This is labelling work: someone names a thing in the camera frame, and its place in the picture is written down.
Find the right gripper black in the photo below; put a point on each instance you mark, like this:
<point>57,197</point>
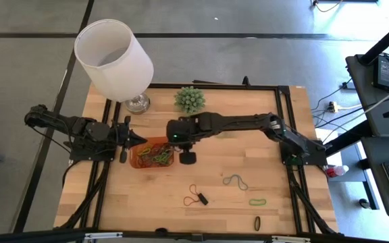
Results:
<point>187,157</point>

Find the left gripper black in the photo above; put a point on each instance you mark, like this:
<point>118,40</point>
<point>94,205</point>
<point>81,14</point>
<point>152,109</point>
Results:
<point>122,138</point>

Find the yellow rubber band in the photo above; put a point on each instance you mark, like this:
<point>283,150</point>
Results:
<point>144,149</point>

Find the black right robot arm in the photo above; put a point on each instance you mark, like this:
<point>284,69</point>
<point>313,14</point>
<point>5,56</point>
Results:
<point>241,121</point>

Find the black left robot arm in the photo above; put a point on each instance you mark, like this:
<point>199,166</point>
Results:
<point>90,131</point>

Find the orange plastic bin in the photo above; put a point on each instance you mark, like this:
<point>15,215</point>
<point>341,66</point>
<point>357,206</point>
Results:
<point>133,163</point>

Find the teal rubber band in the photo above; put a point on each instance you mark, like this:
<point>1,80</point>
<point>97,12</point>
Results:
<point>223,181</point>

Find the wide black rubber band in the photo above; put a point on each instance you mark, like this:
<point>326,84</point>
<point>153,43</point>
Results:
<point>203,199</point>
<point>255,223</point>

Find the wide green rubber band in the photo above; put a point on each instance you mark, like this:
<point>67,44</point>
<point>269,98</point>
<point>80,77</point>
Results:
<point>250,202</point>

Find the potted green artificial plant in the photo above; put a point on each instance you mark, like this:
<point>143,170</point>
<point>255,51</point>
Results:
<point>189,100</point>

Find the black clamp knob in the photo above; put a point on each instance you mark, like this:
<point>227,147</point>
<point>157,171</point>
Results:
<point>161,231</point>

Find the white shade silver table lamp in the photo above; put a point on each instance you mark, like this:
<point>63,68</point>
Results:
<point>113,60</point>

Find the red and clear bottle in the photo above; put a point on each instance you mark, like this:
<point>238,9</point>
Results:
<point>339,170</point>

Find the white power strip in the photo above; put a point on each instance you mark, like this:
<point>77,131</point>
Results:
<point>333,107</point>

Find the black desk support bar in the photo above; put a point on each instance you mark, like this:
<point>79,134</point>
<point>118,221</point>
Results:
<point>346,136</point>

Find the black caster wheel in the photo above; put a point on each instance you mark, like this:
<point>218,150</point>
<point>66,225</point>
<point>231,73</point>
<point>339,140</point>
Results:
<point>363,203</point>

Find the black desk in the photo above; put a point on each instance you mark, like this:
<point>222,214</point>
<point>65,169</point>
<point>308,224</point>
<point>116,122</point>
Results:
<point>377,189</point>

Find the black power supply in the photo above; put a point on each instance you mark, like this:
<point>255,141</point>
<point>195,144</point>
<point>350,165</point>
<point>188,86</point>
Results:
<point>385,72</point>

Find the black stand pole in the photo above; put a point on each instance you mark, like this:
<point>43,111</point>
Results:
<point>387,38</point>

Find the black aluminium table frame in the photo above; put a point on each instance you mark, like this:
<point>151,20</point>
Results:
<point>214,86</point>

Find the black clamp mount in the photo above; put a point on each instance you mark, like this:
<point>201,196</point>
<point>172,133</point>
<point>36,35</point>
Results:
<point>246,81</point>

